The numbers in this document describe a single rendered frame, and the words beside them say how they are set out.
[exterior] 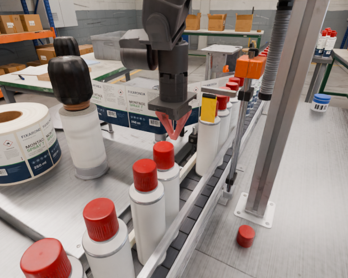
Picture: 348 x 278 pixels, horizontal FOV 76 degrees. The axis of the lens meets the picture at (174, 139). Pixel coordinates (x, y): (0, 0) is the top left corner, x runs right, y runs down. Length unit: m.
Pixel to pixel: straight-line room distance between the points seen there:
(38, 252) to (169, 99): 0.31
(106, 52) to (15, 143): 1.96
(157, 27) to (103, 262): 0.32
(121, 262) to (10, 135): 0.43
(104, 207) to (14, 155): 0.43
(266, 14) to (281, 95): 7.54
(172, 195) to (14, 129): 0.41
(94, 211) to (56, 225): 0.30
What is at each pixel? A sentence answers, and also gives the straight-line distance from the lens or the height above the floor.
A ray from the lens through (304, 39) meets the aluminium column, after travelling 0.43.
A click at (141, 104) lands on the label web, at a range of 0.69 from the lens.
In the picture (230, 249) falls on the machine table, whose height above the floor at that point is 0.83.
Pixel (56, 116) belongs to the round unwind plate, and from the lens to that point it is 1.01.
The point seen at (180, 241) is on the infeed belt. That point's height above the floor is 0.88.
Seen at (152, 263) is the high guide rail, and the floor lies 0.96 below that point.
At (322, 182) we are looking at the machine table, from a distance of 0.78.
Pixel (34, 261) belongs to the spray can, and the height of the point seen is 1.08.
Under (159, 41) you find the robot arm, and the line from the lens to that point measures 0.38.
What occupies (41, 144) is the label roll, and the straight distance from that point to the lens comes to 0.67.
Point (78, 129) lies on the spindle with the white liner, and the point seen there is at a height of 1.03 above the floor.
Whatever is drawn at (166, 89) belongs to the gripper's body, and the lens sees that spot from 0.43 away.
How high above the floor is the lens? 1.27
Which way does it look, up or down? 31 degrees down
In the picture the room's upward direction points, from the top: straight up
